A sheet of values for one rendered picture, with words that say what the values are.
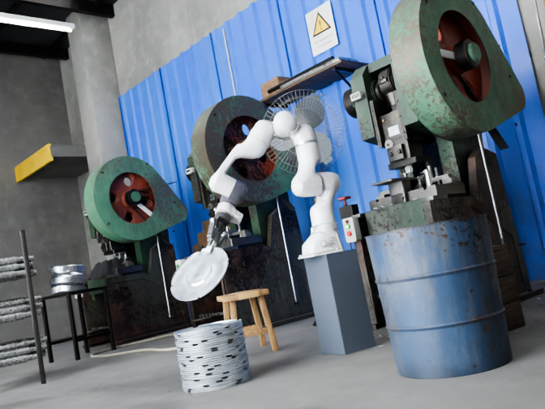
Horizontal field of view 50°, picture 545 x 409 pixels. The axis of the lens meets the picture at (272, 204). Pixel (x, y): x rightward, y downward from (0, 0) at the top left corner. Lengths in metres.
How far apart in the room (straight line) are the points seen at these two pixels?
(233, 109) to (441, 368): 2.89
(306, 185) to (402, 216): 0.70
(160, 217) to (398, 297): 4.16
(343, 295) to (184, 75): 4.72
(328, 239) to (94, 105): 5.79
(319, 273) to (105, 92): 5.95
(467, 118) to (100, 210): 3.52
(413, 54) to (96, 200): 3.44
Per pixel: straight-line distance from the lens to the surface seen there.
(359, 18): 5.22
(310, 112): 4.07
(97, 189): 5.59
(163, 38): 7.52
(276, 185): 4.46
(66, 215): 9.36
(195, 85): 6.85
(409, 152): 3.36
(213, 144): 4.19
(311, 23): 5.54
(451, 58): 3.24
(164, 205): 5.94
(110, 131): 8.10
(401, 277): 1.95
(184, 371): 2.57
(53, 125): 9.67
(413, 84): 3.01
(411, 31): 3.04
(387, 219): 3.27
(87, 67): 8.28
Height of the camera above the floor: 0.43
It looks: 6 degrees up
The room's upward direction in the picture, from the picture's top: 11 degrees counter-clockwise
